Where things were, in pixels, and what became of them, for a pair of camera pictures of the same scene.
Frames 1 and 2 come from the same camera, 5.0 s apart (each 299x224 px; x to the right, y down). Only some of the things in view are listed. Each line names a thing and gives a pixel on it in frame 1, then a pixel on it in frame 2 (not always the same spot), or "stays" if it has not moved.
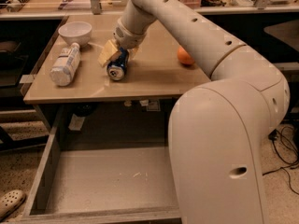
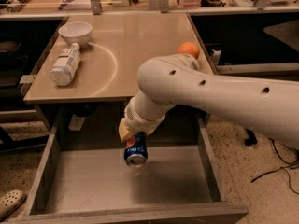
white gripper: x=125 y=37 -> x=135 y=118
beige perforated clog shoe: x=10 y=201 stays
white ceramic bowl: x=76 y=32 stays
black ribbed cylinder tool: x=19 y=1 stays
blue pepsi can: x=117 y=67 -> x=135 y=149
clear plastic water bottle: x=65 y=65 stays
